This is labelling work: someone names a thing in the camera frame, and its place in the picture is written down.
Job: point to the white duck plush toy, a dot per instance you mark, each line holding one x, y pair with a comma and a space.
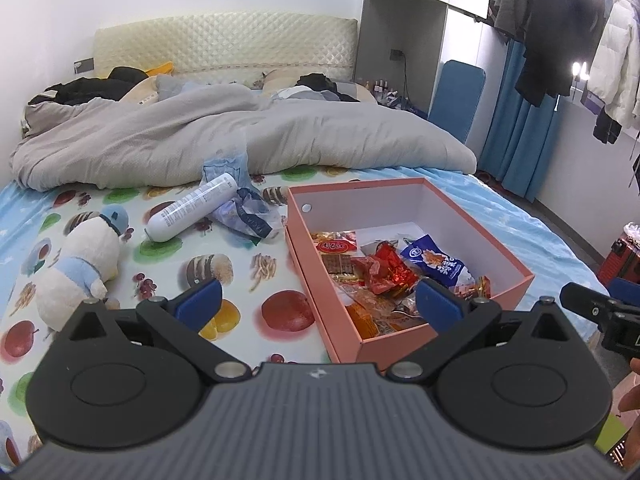
75, 260

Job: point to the blue snack packet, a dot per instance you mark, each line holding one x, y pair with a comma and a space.
435, 260

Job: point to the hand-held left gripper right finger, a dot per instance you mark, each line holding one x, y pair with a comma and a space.
437, 305

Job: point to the person's right hand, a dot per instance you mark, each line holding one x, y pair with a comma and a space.
631, 397

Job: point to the brown wafer snack packet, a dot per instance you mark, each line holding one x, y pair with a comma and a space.
340, 266

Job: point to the red suitcase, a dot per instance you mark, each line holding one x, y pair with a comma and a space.
620, 260

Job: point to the beige pillow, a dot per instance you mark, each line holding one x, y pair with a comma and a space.
280, 79

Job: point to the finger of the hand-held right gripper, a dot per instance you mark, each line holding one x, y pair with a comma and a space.
585, 300

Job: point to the hanging white jacket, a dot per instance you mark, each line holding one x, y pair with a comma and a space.
617, 60

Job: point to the grey duvet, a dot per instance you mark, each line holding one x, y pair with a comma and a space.
225, 130

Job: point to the black wall socket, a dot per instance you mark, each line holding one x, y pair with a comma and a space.
396, 54

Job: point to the translucent light blue plastic bag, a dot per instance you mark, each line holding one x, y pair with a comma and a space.
225, 167

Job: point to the crumpled dark blue plastic bag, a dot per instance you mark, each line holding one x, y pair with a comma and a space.
250, 215

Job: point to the fruit printed sheet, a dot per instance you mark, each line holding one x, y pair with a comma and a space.
160, 265

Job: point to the yellow item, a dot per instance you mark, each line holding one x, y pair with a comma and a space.
161, 69

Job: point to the gold snack packet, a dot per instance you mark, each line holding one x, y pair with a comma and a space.
475, 287

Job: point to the black garment on pillow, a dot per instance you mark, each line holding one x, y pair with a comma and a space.
315, 81

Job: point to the blue curtain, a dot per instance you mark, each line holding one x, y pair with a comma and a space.
520, 135

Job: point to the hanging dark jacket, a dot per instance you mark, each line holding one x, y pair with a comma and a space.
560, 25

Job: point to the cream quilted headboard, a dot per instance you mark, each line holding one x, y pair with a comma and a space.
225, 45

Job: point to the grey wall cabinet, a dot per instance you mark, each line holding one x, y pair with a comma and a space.
380, 10

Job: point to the red foil snack packet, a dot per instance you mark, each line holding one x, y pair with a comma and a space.
387, 270

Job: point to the white spray bottle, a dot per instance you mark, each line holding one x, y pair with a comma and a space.
190, 205

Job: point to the group of small bottles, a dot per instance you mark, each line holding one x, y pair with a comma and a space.
382, 91

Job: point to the pink cardboard box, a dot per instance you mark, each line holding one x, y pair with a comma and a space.
312, 285

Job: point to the pile of black clothes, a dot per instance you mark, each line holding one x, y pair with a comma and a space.
85, 90

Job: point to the small orange snack packet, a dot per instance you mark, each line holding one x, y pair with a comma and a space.
362, 317

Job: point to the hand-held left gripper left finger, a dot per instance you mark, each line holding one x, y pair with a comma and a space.
200, 302

